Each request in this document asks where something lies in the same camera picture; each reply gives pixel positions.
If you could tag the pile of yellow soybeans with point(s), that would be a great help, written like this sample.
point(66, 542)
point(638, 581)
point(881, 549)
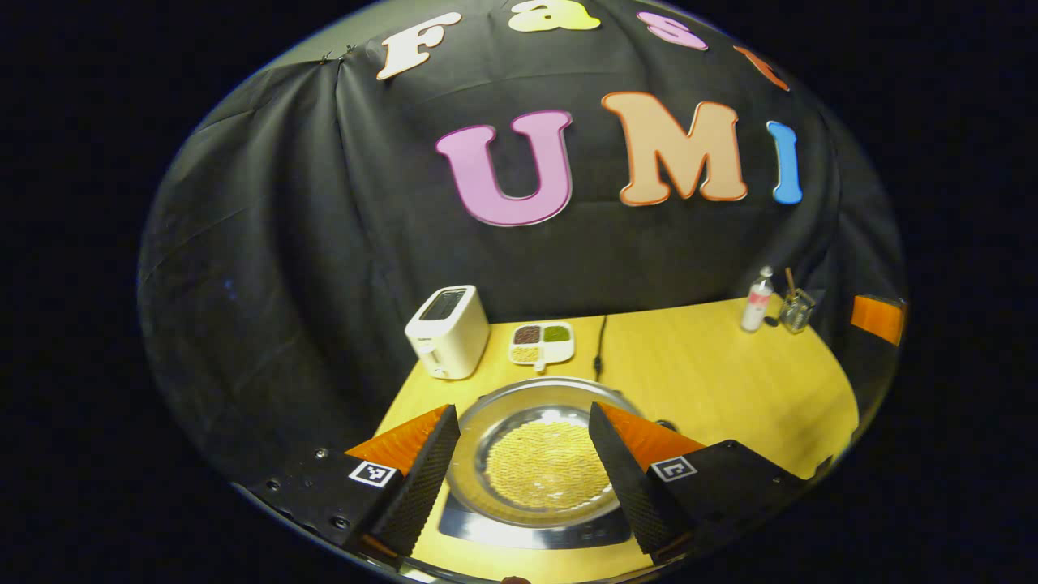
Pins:
point(543, 466)

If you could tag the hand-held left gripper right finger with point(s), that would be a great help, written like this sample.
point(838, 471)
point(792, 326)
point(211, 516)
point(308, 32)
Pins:
point(624, 487)

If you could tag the thin wooden stick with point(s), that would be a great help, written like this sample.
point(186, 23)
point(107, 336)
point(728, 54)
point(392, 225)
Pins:
point(789, 280)

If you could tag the black induction cooktop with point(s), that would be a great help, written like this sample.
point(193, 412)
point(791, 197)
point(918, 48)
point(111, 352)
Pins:
point(527, 537)

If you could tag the white toaster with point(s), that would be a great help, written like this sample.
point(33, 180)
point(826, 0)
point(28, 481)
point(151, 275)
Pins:
point(450, 337)

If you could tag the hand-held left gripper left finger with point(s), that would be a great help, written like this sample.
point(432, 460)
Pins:
point(426, 487)

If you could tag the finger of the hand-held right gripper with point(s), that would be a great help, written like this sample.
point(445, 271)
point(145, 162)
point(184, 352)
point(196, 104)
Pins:
point(876, 319)

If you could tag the small clear ribbed holder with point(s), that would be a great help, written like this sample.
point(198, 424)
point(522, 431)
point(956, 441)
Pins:
point(796, 315)

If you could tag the clear bottle with pink label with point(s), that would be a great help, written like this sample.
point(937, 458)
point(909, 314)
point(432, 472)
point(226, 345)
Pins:
point(757, 308)

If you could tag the white divided dish of beans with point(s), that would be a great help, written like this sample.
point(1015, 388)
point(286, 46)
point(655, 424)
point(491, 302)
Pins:
point(542, 345)

